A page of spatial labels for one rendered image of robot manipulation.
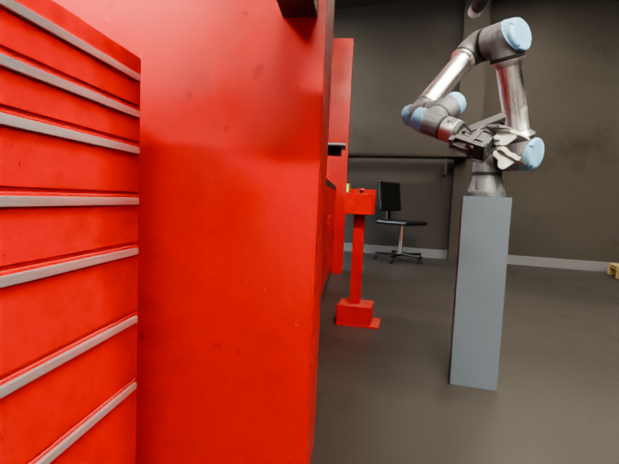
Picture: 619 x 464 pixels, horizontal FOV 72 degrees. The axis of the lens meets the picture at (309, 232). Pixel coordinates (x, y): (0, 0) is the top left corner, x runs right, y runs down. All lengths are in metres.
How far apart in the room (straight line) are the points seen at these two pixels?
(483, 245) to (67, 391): 1.48
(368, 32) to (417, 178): 2.16
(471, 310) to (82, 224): 1.48
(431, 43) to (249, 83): 5.50
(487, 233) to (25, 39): 1.57
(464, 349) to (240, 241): 1.16
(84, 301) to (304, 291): 0.47
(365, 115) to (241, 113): 5.31
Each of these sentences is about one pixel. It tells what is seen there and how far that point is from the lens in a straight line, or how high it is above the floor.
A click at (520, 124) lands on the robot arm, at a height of 1.04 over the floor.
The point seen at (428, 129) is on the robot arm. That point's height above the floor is 0.97.
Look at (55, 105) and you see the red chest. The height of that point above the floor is 0.85.
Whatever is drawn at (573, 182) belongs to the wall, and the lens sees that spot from 6.27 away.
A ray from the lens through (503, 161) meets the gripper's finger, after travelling 1.36.
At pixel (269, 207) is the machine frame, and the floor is 0.71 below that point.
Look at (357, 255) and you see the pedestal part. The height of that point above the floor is 0.41.
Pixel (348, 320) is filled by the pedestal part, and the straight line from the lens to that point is 2.55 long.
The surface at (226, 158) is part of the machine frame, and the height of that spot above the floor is 0.82.
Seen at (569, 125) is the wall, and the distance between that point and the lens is 6.33.
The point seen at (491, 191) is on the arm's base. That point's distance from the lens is 1.82.
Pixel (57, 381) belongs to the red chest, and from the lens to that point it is 0.78.
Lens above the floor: 0.73
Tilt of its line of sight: 4 degrees down
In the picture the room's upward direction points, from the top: 3 degrees clockwise
